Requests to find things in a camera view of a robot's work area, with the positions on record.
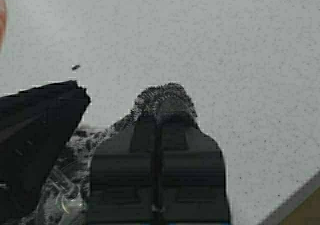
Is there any small dark crumb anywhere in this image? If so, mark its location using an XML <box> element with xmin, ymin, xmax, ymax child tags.
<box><xmin>71</xmin><ymin>64</ymin><xmax>81</xmax><ymax>71</ymax></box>

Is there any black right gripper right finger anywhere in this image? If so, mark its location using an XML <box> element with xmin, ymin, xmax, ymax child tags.
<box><xmin>160</xmin><ymin>115</ymin><xmax>232</xmax><ymax>225</ymax></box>

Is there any black white floral cloth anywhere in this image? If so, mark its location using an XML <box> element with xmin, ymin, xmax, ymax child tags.
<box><xmin>14</xmin><ymin>81</ymin><xmax>198</xmax><ymax>225</ymax></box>

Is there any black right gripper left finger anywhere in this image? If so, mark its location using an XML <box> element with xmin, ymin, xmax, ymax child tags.
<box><xmin>86</xmin><ymin>116</ymin><xmax>157</xmax><ymax>225</ymax></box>

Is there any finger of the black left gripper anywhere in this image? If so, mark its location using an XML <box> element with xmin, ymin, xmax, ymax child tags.
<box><xmin>0</xmin><ymin>80</ymin><xmax>91</xmax><ymax>220</ymax></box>

